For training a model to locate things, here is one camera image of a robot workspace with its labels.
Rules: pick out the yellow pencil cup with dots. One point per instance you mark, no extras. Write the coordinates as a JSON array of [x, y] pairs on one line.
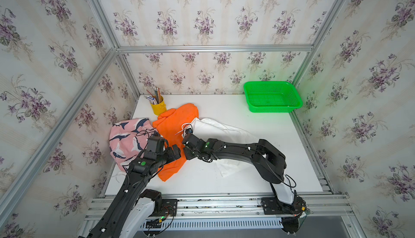
[[159, 108]]

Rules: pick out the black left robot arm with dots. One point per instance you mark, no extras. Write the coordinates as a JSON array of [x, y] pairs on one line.
[[133, 203]]

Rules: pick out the green plastic basket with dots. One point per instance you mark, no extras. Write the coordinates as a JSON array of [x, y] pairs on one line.
[[271, 97]]

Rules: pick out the aluminium rail frame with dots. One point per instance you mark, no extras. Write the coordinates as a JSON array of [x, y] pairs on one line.
[[237, 211]]

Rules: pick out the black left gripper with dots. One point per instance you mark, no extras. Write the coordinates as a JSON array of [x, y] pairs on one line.
[[171, 156]]

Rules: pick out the white shorts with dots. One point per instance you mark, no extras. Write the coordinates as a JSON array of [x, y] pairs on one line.
[[207, 128]]

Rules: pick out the pink shark print garment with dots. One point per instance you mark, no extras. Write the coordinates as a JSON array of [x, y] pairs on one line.
[[128, 138]]

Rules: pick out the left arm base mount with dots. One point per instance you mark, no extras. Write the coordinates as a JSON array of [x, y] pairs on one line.
[[162, 206]]

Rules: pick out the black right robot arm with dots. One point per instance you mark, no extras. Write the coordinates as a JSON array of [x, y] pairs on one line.
[[268, 161]]

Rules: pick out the colored pencils bundle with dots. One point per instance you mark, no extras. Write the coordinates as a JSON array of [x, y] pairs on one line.
[[155, 96]]

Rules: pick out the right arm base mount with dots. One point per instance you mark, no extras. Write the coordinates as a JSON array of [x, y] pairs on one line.
[[273, 206]]

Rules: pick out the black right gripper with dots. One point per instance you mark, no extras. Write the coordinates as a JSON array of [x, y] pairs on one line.
[[186, 154]]

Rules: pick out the orange cloth garment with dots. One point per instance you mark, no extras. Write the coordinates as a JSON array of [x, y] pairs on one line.
[[170, 125]]

